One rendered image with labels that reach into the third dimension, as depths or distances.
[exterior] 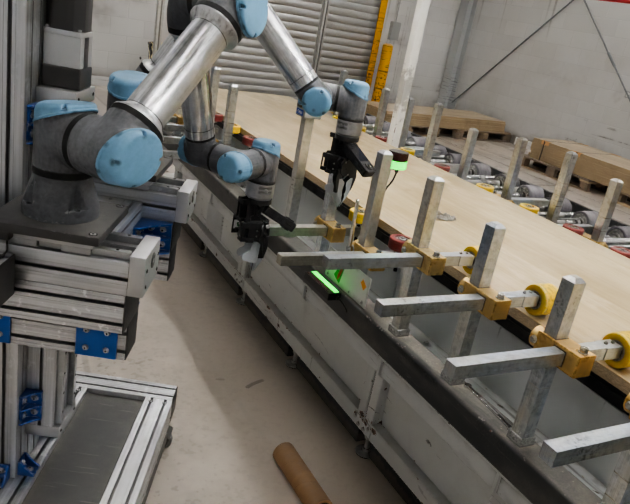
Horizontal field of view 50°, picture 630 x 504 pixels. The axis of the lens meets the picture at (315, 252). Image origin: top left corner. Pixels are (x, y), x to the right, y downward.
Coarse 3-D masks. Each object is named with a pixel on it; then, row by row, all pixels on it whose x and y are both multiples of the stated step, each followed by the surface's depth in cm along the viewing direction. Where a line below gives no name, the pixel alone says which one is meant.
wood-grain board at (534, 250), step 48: (240, 96) 420; (288, 96) 459; (288, 144) 310; (384, 144) 353; (480, 192) 287; (432, 240) 211; (480, 240) 221; (528, 240) 231; (576, 240) 242; (624, 288) 201; (576, 336) 160; (624, 384) 143
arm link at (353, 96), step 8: (352, 80) 187; (344, 88) 186; (352, 88) 185; (360, 88) 185; (368, 88) 186; (344, 96) 186; (352, 96) 185; (360, 96) 185; (368, 96) 189; (344, 104) 186; (352, 104) 186; (360, 104) 186; (344, 112) 187; (352, 112) 187; (360, 112) 187; (344, 120) 188; (352, 120) 188; (360, 120) 189
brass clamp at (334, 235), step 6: (318, 216) 228; (318, 222) 226; (324, 222) 222; (330, 222) 223; (336, 222) 224; (330, 228) 219; (336, 228) 218; (342, 228) 219; (330, 234) 219; (336, 234) 219; (342, 234) 220; (330, 240) 219; (336, 240) 220; (342, 240) 221
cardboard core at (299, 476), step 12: (288, 444) 235; (276, 456) 233; (288, 456) 230; (288, 468) 226; (300, 468) 224; (288, 480) 225; (300, 480) 220; (312, 480) 220; (300, 492) 218; (312, 492) 215; (324, 492) 217
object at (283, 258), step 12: (288, 252) 190; (300, 252) 192; (312, 252) 194; (324, 252) 195; (336, 252) 197; (348, 252) 199; (360, 252) 201; (384, 252) 205; (288, 264) 188; (300, 264) 190; (312, 264) 192
